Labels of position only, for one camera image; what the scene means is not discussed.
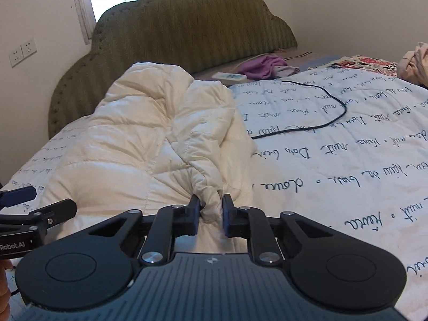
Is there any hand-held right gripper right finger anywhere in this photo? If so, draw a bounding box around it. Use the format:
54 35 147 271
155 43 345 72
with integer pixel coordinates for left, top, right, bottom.
221 194 335 266

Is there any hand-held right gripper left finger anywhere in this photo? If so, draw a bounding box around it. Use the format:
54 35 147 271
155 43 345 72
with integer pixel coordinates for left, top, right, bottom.
76 194 203 269

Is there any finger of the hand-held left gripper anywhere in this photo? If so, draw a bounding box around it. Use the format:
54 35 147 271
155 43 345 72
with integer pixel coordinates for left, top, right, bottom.
0 186 37 208
0 199 78 234

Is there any white script-print bedsheet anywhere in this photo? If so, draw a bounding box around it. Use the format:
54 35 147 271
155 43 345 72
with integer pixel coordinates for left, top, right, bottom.
40 62 256 255

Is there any person's left hand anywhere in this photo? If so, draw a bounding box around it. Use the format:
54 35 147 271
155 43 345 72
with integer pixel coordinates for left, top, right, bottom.
0 260 14 321

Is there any white remote control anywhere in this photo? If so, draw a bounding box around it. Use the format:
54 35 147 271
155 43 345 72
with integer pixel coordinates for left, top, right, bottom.
212 71 248 86

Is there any purple cloth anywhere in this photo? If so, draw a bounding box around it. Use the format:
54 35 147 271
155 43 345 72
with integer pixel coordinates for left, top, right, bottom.
237 55 288 80

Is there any grey cloth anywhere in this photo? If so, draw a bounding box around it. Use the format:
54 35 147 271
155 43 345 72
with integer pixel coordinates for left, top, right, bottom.
274 65 300 78

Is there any green upholstered headboard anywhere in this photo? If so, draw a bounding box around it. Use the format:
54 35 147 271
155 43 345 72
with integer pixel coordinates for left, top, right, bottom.
48 0 298 140

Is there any floral printed cloth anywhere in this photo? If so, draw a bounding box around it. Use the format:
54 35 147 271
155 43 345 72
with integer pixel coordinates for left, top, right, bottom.
329 55 400 78

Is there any beige pink cloth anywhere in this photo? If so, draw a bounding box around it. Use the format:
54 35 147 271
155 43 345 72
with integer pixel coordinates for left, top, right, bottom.
397 42 428 88

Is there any white wall socket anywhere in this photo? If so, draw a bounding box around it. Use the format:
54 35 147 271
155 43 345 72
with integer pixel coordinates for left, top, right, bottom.
9 47 24 68
21 38 37 58

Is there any black cable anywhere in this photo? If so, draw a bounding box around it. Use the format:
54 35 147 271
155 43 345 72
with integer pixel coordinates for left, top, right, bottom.
251 78 347 140

